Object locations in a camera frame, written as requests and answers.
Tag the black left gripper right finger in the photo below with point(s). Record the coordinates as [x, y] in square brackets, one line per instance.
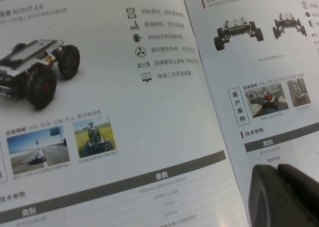
[304, 187]

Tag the white product catalogue book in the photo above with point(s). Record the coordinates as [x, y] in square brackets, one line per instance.
[124, 112]

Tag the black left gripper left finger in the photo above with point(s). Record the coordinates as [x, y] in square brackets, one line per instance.
[269, 202]

